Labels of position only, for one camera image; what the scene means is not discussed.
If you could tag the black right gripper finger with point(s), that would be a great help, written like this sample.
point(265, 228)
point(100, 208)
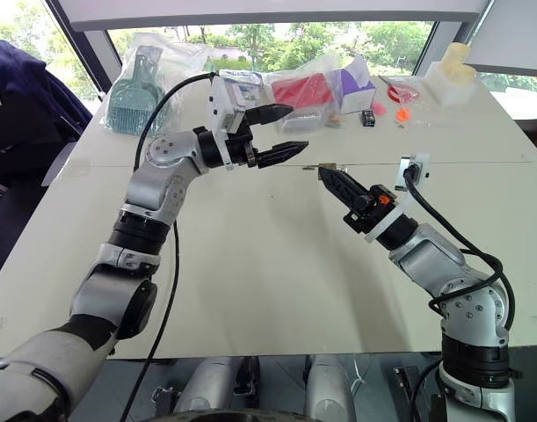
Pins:
point(345, 182)
point(336, 193)

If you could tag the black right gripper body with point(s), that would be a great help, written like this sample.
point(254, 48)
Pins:
point(369, 213)

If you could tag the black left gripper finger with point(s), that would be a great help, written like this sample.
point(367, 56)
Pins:
point(270, 113)
point(281, 153)

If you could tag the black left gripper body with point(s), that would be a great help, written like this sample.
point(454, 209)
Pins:
point(241, 149)

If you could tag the brass padlock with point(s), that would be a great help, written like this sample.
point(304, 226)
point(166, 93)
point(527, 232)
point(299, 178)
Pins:
point(328, 165)

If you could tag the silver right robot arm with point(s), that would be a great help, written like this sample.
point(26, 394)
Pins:
point(430, 259)

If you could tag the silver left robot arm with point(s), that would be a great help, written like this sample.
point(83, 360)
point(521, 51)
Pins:
point(162, 176)

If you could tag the small metal key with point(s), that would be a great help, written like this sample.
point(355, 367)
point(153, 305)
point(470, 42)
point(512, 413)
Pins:
point(309, 167)

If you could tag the clear plastic container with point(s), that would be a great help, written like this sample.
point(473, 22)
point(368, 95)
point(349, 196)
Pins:
point(299, 122)

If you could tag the blue white bagged package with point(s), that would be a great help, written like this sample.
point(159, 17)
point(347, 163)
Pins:
point(246, 85)

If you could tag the red bagged package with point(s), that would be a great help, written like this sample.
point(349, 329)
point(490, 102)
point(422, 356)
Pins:
point(301, 90)

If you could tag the small colourful bagged item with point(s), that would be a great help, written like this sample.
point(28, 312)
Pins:
point(334, 119)

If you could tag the small black battery box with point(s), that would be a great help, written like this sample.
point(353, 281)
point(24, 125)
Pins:
point(368, 118)

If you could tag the pink small block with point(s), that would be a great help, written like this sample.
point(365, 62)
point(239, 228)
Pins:
point(379, 109)

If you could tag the purple and white box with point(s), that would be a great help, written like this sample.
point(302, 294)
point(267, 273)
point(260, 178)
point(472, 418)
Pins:
point(356, 92)

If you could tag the orange small piece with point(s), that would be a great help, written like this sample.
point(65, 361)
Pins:
point(403, 115)

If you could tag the teal dustpan in plastic bag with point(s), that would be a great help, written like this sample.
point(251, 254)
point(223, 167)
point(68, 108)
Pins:
point(134, 96)

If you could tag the white foam block with cups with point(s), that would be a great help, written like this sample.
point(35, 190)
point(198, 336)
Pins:
point(452, 79)

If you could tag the silver rounded robot leg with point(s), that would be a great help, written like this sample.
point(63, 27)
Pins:
point(211, 382)
point(329, 387)

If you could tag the dark blue jacket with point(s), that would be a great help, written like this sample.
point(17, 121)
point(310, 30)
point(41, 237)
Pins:
point(22, 110)

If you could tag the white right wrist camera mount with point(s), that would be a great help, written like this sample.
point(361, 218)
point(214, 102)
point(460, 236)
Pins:
point(400, 212)

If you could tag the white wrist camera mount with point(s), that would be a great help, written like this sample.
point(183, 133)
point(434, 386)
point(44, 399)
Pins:
point(400, 212)
point(219, 101)

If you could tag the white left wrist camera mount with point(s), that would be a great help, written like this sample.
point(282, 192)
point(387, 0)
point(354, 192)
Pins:
point(219, 101)

